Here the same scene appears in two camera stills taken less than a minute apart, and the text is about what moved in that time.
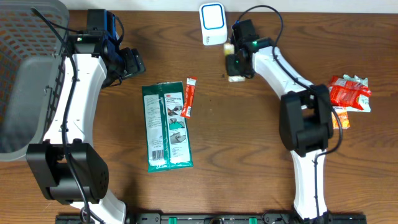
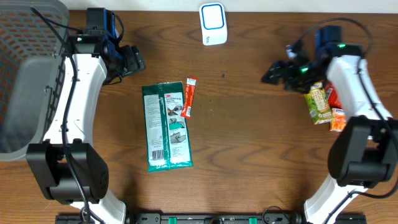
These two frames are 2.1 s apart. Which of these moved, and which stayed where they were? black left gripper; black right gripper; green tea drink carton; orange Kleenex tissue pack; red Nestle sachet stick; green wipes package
Moved: black right gripper; green tea drink carton
Stayed: red Nestle sachet stick; orange Kleenex tissue pack; green wipes package; black left gripper
